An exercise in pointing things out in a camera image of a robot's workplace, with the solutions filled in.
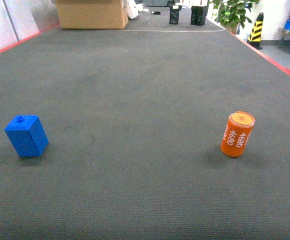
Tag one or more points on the black box right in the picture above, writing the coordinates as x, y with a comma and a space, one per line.
198, 15

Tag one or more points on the blue rectangular block part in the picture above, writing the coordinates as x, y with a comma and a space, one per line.
27, 135

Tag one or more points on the yellow black traffic cone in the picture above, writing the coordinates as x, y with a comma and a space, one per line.
254, 38

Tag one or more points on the large cardboard box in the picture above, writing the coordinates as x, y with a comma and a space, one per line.
92, 14

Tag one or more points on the white bag behind cardboard box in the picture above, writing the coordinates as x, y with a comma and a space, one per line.
133, 9

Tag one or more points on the orange cylindrical cap 4680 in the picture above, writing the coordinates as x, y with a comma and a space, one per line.
237, 132

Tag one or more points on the black box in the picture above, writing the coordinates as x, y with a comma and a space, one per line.
198, 15
174, 14

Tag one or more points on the black box left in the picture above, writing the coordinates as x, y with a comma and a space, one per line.
174, 14

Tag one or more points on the green potted plant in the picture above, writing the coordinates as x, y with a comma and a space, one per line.
232, 13

